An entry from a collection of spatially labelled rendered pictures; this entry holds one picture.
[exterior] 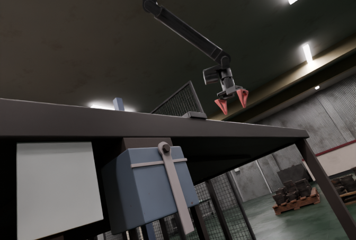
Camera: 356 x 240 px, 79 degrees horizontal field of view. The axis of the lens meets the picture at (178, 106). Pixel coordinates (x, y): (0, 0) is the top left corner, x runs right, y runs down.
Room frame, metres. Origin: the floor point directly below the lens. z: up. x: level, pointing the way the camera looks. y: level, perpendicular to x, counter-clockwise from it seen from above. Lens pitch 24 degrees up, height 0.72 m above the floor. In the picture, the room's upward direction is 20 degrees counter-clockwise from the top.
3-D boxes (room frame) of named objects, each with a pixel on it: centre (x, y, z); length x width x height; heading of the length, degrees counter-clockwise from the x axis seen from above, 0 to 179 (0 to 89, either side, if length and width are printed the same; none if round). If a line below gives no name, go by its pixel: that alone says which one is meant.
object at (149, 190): (0.43, 0.10, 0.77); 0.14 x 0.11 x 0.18; 143
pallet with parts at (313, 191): (5.46, -1.76, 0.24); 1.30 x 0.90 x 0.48; 153
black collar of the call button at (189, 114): (0.59, -0.02, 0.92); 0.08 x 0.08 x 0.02; 53
